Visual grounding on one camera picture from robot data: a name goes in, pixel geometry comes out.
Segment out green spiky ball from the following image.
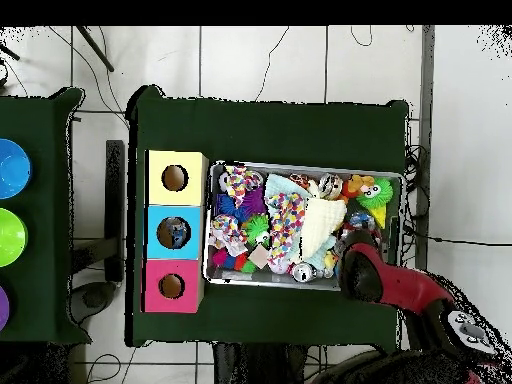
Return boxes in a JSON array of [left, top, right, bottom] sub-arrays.
[[243, 212, 273, 246]]

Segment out colourful patterned cloth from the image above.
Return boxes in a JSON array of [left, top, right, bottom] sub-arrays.
[[268, 191, 310, 273], [207, 214, 248, 256], [220, 165, 264, 208]]

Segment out cream yellow cloth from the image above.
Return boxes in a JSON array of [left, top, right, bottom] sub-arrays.
[[299, 196, 349, 262]]

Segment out red black drink can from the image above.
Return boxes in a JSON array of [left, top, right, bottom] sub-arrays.
[[290, 260, 318, 285]]

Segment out crushed clear plastic bottle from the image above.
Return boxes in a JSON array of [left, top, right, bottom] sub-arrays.
[[348, 210, 377, 230]]

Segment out shallow clear mesh bin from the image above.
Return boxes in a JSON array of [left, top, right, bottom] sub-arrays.
[[203, 159, 404, 296]]

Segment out wooden three-hole box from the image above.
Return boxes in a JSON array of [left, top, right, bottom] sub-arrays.
[[142, 149, 209, 314]]

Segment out purple spiky ball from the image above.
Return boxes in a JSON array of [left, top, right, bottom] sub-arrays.
[[243, 188, 270, 217]]

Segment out blue spiky ball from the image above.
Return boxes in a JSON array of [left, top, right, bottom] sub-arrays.
[[215, 193, 241, 221]]

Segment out mint green cloth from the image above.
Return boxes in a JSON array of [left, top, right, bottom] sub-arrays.
[[262, 171, 337, 270]]

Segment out crushed silver drink can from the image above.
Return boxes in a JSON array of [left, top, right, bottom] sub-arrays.
[[318, 173, 345, 201]]

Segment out dark green table cloth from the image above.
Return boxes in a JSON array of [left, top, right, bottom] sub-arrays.
[[0, 86, 93, 345], [125, 83, 411, 349]]

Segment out brown plush bear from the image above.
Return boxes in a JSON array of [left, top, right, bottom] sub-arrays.
[[345, 174, 377, 200]]

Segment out green fluffy toy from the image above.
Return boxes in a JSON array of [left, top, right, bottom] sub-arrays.
[[356, 177, 395, 213]]

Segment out black flat bar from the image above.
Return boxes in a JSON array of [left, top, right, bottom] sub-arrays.
[[105, 139, 127, 283]]

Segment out grey round base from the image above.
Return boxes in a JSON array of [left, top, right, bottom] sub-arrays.
[[70, 279, 119, 325]]

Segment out black rod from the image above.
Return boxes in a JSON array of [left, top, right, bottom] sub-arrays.
[[75, 26, 115, 73]]

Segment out green plastic bowl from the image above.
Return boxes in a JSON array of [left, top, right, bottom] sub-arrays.
[[0, 207, 29, 269]]

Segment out blue plastic bowl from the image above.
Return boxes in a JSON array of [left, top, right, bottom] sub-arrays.
[[0, 137, 33, 201]]

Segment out purple plastic bowl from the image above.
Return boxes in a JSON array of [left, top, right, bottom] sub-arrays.
[[0, 283, 11, 334]]

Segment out black cable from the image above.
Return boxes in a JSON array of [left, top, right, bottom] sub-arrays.
[[349, 26, 374, 48], [403, 231, 512, 248], [255, 26, 291, 101]]

